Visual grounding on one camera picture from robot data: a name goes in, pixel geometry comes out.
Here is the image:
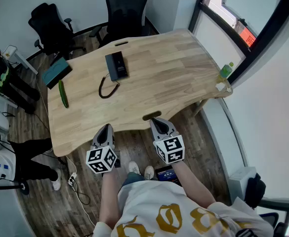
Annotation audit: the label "crumpled white tissue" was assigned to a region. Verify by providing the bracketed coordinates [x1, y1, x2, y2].
[215, 81, 233, 94]

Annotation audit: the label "person's left white shoe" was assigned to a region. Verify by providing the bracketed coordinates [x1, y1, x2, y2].
[128, 160, 141, 176]

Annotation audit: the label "teal box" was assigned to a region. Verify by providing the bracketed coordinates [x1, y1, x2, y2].
[41, 57, 73, 90]

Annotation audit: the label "black bag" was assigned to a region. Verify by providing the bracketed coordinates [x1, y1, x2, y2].
[244, 172, 267, 209]

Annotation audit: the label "white shirt with gold print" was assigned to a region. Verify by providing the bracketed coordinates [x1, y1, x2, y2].
[92, 180, 275, 237]

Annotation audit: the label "wooden table leg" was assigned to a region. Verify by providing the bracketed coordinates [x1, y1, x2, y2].
[192, 98, 208, 117]

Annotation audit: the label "blue mesh chair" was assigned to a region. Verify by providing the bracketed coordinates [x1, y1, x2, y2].
[257, 198, 289, 237]

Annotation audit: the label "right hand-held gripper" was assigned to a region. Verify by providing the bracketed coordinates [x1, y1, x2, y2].
[150, 118, 186, 164]

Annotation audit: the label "white power strip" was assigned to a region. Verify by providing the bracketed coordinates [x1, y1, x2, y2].
[68, 172, 78, 188]

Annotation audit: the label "black tablet with lit screen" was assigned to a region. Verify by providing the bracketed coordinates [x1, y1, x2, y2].
[155, 165, 183, 188]

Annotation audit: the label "red banner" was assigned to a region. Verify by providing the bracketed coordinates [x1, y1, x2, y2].
[239, 28, 257, 48]

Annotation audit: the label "white cable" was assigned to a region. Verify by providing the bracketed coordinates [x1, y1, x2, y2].
[64, 154, 96, 228]

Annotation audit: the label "blue jeans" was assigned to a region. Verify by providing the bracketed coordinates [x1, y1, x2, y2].
[121, 171, 158, 188]

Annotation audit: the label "black window frame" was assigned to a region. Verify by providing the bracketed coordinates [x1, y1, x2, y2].
[188, 0, 289, 84]

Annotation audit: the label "person's white shoe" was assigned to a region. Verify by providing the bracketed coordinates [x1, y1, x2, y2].
[128, 160, 141, 176]
[144, 165, 155, 181]

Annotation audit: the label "green cucumber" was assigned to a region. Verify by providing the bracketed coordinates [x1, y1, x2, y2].
[58, 79, 70, 109]

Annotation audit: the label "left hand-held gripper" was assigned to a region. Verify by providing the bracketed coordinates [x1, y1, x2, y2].
[85, 123, 122, 174]

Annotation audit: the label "black cable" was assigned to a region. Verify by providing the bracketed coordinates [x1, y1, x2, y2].
[70, 179, 91, 206]

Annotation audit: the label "black office chair with headrest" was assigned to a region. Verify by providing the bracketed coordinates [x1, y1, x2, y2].
[88, 0, 149, 49]

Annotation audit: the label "black rectangular box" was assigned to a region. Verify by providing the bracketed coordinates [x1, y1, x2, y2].
[111, 51, 129, 79]

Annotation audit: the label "black pole with round base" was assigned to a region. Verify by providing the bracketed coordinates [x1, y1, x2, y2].
[0, 180, 30, 196]

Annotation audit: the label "person's right forearm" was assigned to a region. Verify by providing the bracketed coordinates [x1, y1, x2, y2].
[171, 159, 217, 210]

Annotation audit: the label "white box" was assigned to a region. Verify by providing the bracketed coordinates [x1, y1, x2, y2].
[228, 166, 257, 202]

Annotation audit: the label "person's right white shoe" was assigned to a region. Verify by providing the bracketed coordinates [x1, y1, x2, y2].
[144, 165, 155, 181]

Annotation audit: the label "green drink bottle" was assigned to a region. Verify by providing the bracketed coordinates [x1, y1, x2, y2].
[217, 61, 235, 83]

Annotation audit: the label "small white table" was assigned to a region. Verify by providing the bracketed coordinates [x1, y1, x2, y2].
[1, 44, 40, 76]

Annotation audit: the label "black strap buckle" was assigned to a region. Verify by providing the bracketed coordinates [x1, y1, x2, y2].
[235, 228, 259, 237]

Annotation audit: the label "person's left forearm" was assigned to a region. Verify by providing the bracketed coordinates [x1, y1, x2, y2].
[98, 168, 122, 230]

